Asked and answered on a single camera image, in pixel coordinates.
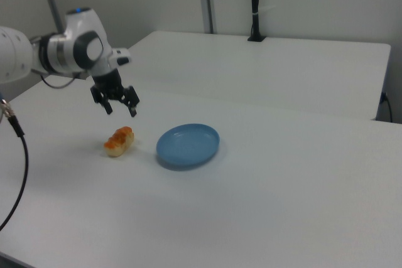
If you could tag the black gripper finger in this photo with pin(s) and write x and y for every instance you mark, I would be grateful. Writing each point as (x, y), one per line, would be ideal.
(132, 100)
(103, 100)

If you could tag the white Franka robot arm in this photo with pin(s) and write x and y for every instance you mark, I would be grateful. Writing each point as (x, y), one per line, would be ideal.
(78, 48)

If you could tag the black pole with clamp base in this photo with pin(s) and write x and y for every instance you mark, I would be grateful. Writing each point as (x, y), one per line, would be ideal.
(256, 4)

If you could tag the blue round plate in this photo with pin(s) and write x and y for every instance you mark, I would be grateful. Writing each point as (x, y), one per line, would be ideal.
(188, 145)

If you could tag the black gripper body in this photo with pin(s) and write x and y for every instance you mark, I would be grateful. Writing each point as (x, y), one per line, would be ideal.
(108, 83)

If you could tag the orange glazed bread roll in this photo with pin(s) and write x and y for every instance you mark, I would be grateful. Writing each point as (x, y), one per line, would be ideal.
(119, 141)

